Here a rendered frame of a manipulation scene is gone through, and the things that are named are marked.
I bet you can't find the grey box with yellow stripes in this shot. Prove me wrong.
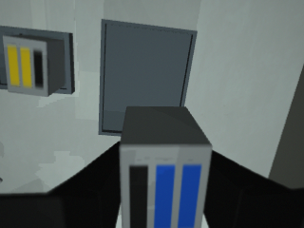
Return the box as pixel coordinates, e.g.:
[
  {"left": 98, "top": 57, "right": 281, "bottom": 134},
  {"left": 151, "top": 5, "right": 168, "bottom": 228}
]
[{"left": 3, "top": 34, "right": 65, "bottom": 97}]

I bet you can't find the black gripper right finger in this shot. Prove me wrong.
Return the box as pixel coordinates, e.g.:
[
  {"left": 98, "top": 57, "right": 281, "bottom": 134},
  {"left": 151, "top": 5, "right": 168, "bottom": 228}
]
[{"left": 203, "top": 150, "right": 304, "bottom": 228}]

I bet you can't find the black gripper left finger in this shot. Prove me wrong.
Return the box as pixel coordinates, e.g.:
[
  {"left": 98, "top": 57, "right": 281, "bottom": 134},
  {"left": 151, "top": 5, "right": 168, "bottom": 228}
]
[{"left": 0, "top": 141, "right": 121, "bottom": 228}]

